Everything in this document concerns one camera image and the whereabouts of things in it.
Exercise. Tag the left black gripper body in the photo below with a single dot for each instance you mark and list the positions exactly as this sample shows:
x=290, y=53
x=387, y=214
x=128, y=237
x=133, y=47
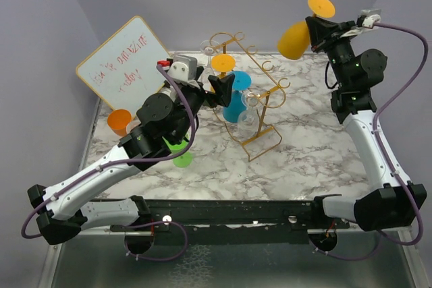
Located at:
x=219, y=98

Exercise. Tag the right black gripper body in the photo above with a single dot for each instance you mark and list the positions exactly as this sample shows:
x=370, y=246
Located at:
x=333, y=34

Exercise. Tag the blue goblet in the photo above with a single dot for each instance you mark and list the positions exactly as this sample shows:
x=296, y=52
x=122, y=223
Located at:
x=242, y=82

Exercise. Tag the yellow goblet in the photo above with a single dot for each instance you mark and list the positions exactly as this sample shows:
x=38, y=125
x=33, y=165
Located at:
x=295, y=40
x=222, y=64

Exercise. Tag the clear wine glass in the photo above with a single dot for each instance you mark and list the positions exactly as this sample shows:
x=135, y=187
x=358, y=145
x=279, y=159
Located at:
x=207, y=48

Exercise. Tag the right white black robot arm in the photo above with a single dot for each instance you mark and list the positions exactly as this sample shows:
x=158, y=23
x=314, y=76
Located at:
x=394, y=199

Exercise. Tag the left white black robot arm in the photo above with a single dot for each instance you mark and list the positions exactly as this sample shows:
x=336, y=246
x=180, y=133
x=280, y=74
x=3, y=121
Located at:
x=166, y=130

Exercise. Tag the green goblet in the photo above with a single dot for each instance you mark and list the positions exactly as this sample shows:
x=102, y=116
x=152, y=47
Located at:
x=183, y=160

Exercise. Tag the whiteboard with red writing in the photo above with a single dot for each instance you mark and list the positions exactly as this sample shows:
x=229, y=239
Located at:
x=122, y=71

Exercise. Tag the orange cup left back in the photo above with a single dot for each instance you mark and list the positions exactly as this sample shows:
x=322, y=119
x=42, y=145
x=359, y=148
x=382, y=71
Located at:
x=118, y=120

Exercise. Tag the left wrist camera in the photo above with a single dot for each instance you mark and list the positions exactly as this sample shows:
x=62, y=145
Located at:
x=182, y=69

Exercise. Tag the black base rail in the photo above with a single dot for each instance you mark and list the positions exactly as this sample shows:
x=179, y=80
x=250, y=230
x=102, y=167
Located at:
x=213, y=222

